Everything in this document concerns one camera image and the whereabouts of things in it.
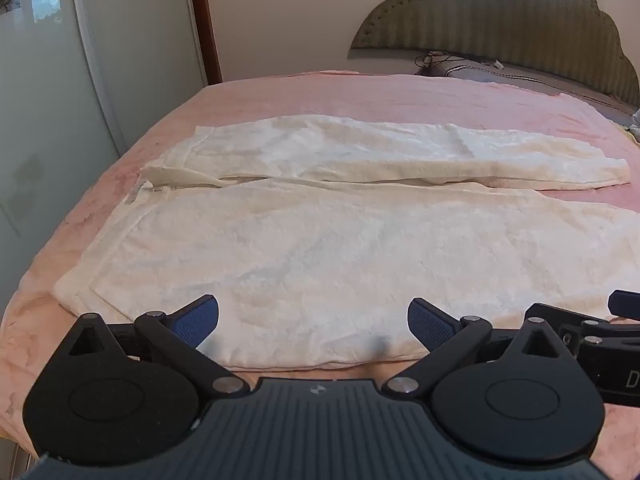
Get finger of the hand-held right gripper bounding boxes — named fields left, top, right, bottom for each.
left=524, top=302, right=613, bottom=342
left=607, top=289, right=640, bottom=320

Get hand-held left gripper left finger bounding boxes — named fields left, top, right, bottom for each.
left=64, top=295, right=252, bottom=402

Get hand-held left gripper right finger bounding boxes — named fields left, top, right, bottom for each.
left=382, top=297, right=575, bottom=402

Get white pants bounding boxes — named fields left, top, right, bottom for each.
left=52, top=114, right=640, bottom=371

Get pink blanket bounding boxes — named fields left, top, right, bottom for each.
left=0, top=70, right=640, bottom=463

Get dark patterned pillow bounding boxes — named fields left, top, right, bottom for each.
left=414, top=50, right=640, bottom=128

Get white wardrobe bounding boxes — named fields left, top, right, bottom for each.
left=0, top=0, right=210, bottom=313

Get green padded headboard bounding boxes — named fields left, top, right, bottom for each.
left=346, top=0, right=640, bottom=108

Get brown wooden door frame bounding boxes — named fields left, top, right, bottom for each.
left=187, top=0, right=224, bottom=86

